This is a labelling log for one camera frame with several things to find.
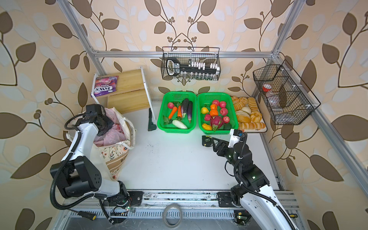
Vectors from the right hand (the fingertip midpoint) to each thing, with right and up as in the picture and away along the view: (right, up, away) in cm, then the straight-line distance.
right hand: (216, 141), depth 72 cm
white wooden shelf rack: (-55, +29, +30) cm, 69 cm away
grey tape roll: (-19, -37, -7) cm, 42 cm away
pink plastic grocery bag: (-54, +3, +4) cm, 54 cm away
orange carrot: (-27, +16, +38) cm, 49 cm away
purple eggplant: (-14, +17, +38) cm, 44 cm away
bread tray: (+31, +12, +33) cm, 46 cm away
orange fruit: (+4, +16, +34) cm, 38 cm away
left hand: (-62, +9, +11) cm, 63 cm away
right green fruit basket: (-2, +26, +42) cm, 49 cm away
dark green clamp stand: (-41, +5, +30) cm, 51 cm away
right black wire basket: (+38, +22, 0) cm, 43 cm away
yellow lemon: (-2, +17, +36) cm, 40 cm away
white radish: (-21, +7, +27) cm, 35 cm away
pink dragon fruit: (+4, +8, +23) cm, 25 cm away
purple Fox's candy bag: (-62, +31, +8) cm, 70 cm away
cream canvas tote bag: (-53, -7, -2) cm, 54 cm away
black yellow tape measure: (-3, -4, +21) cm, 22 cm away
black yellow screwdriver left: (-66, -36, -2) cm, 75 cm away
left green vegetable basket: (-24, +28, +43) cm, 57 cm away
